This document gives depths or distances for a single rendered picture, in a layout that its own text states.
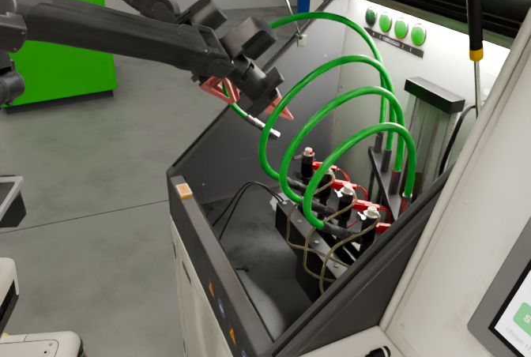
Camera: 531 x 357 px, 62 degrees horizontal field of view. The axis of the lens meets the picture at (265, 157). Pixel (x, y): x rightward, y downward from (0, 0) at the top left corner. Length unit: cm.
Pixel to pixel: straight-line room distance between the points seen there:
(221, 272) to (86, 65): 336
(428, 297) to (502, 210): 20
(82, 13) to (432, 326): 69
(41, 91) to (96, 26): 356
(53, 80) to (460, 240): 378
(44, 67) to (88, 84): 37
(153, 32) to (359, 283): 51
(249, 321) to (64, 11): 61
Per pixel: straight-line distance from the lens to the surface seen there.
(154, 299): 224
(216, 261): 101
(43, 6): 63
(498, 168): 69
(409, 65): 114
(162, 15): 102
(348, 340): 85
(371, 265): 78
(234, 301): 93
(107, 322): 221
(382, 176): 105
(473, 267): 73
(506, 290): 70
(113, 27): 67
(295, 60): 128
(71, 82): 421
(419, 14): 106
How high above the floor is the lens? 165
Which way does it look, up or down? 31 degrees down
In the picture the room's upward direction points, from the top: 2 degrees clockwise
